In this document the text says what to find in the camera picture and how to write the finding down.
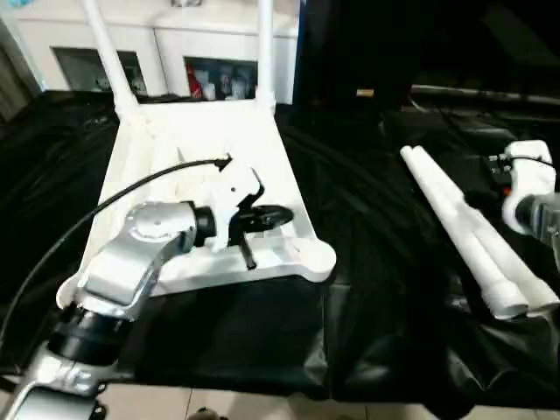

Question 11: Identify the white plastic table leg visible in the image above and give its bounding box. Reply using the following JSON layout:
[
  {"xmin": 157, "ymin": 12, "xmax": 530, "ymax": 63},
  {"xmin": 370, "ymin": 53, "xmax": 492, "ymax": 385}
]
[
  {"xmin": 400, "ymin": 146, "xmax": 529, "ymax": 319},
  {"xmin": 81, "ymin": 0, "xmax": 140, "ymax": 117},
  {"xmin": 410, "ymin": 146, "xmax": 560, "ymax": 314},
  {"xmin": 256, "ymin": 0, "xmax": 277, "ymax": 113}
]

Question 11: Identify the white plastic table top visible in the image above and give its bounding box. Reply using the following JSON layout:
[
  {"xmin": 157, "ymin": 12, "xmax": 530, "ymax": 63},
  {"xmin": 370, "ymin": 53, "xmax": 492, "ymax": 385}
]
[{"xmin": 56, "ymin": 98, "xmax": 337, "ymax": 310}]

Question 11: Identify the white sideboard cabinet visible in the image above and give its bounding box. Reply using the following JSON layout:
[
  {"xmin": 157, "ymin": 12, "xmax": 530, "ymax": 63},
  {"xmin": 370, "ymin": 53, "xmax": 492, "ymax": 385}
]
[{"xmin": 12, "ymin": 0, "xmax": 303, "ymax": 104}]

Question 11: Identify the grey metal bar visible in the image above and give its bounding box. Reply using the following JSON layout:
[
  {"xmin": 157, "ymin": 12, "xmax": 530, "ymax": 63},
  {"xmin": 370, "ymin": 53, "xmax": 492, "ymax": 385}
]
[{"xmin": 410, "ymin": 84, "xmax": 560, "ymax": 106}]

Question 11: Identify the black case with yellow label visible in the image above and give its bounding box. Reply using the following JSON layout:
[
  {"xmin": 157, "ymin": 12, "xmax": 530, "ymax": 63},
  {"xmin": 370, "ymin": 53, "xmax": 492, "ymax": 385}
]
[{"xmin": 292, "ymin": 0, "xmax": 415, "ymax": 109}]

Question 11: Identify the black table mat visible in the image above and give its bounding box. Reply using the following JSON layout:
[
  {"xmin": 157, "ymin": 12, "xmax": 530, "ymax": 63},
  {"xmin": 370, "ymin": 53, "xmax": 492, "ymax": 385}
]
[{"xmin": 0, "ymin": 87, "xmax": 560, "ymax": 406}]

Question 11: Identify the grey curtain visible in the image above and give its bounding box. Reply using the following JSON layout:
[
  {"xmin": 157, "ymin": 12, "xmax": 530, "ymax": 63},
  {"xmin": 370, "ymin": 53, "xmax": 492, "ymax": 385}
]
[{"xmin": 0, "ymin": 17, "xmax": 43, "ymax": 123}]

